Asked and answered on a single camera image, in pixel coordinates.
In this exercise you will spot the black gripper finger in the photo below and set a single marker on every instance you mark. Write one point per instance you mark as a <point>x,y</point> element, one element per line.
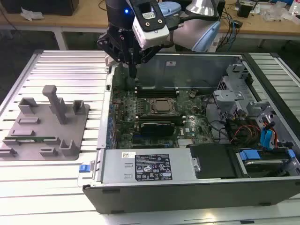
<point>110,44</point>
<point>150,54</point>

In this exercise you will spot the green RAM stick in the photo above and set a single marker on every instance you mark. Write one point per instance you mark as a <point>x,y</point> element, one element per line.
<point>39,138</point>

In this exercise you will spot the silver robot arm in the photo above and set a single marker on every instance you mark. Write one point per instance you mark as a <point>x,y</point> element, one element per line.
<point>187,32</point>

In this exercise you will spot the black RAM slot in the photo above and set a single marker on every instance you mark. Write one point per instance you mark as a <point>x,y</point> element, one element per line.
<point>164,122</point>
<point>157,89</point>
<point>157,95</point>

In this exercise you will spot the wooden desk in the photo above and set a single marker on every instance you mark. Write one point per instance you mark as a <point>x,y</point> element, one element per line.
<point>70,22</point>

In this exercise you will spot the silver CPU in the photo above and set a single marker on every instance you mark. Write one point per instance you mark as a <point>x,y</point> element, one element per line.
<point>164,105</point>

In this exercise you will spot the coin cell battery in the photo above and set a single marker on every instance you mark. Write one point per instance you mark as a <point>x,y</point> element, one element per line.
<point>192,95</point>

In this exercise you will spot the green motherboard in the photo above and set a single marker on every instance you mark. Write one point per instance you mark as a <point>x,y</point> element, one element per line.
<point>126,110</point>

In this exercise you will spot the black graphics card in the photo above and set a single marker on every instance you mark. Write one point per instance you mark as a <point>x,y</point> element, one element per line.
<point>157,129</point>

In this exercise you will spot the large black box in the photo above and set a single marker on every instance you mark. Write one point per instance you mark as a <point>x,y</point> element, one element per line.
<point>42,7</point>

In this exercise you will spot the crumpled white paper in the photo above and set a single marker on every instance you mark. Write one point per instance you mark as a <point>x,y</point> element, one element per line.
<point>31,14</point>

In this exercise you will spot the grey metal drive cage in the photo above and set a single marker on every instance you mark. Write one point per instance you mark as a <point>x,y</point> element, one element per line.
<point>225,96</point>

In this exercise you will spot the small black adapter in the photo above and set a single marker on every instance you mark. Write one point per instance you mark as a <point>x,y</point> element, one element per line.
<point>237,24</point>

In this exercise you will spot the silver chipset heatsink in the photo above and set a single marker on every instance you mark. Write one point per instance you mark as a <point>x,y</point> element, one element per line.
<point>188,143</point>

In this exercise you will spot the small black device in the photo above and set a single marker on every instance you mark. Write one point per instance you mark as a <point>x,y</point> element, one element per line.
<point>245,9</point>

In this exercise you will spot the grey parts rack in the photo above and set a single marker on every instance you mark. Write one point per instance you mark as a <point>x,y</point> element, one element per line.
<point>47,143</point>

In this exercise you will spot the grey power supply unit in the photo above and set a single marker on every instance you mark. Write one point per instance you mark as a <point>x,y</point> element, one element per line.
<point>117,168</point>

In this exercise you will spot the black plastic cover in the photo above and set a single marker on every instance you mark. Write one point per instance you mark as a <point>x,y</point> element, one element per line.
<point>211,161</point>

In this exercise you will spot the blue case latch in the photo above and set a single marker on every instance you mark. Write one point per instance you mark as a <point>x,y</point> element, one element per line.
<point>84,168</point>

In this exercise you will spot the clear plastic bags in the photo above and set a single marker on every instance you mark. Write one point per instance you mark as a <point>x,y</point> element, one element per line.
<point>274,12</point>

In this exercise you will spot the hard disk in blue carrier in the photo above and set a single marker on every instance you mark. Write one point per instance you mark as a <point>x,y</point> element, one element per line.
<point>249,155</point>

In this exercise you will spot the black PC case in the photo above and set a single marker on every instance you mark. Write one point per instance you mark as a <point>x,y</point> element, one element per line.
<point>187,199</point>

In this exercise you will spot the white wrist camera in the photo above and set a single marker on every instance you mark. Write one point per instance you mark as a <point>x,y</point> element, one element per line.
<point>152,37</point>

